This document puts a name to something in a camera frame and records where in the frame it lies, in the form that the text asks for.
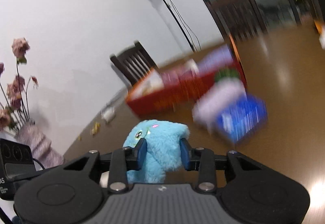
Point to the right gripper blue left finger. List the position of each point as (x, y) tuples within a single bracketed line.
[(123, 160)]

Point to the blue tissue pack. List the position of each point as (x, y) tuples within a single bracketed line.
[(241, 118)]

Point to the light blue plush toy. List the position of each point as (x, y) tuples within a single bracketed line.
[(163, 149)]

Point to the white wedge sponge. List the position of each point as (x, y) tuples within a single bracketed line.
[(104, 179)]

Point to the dark wooden chair left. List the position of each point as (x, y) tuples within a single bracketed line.
[(133, 62)]

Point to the dried pink roses bouquet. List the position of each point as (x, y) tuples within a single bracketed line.
[(15, 111)]

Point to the pink ceramic vase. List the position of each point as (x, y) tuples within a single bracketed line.
[(40, 145)]

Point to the red cardboard box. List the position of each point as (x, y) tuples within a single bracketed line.
[(178, 82)]

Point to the dark wooden chair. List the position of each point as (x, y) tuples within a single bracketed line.
[(133, 62), (239, 19)]

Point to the orange snack packet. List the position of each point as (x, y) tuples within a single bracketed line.
[(319, 26)]

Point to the white charger with cable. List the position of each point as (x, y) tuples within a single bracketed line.
[(108, 112)]

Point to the yellow crumbs on table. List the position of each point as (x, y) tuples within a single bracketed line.
[(95, 129)]

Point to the dark wooden chair right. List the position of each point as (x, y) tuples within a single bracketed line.
[(239, 19)]

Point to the purple cleaning cloth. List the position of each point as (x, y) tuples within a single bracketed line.
[(216, 59)]

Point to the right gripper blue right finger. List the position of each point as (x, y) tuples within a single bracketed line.
[(200, 160)]

